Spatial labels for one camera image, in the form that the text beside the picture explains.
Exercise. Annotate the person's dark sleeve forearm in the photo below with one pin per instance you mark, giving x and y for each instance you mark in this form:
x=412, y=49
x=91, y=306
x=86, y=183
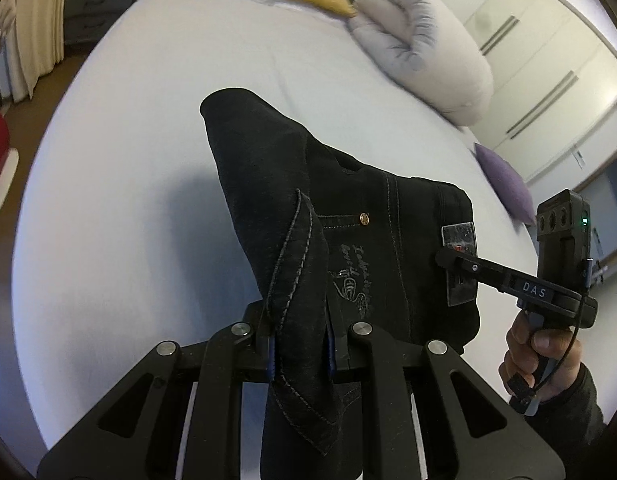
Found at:
x=570, y=423

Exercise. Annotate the person's right hand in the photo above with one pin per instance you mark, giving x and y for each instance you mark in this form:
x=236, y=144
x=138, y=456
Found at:
x=526, y=348

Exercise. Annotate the white bed mattress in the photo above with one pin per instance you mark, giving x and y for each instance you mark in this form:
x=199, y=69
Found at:
x=124, y=237

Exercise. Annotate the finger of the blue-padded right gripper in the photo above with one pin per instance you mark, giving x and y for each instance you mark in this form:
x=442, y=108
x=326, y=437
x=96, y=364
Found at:
x=426, y=414

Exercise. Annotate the purple cushion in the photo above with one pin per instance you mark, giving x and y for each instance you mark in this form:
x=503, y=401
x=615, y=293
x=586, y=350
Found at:
x=507, y=184

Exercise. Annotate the cream curtain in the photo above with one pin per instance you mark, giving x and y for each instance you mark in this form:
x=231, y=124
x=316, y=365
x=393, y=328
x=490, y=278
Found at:
x=34, y=43

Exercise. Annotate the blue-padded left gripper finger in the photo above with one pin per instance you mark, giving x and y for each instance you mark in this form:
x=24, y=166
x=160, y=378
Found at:
x=177, y=414

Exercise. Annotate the black jeans pants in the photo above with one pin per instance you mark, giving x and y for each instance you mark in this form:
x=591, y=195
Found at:
x=320, y=230

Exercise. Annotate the folded grey duvet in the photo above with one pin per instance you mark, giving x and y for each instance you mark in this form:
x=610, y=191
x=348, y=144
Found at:
x=422, y=46

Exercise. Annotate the white wardrobe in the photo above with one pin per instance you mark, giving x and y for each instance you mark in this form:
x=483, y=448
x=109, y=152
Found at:
x=555, y=74

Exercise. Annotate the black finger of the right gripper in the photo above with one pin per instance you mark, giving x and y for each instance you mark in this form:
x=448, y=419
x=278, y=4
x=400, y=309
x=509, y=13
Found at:
x=465, y=270

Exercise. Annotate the grey nightstand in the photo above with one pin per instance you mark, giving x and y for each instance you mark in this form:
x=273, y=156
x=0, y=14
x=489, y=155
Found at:
x=87, y=21

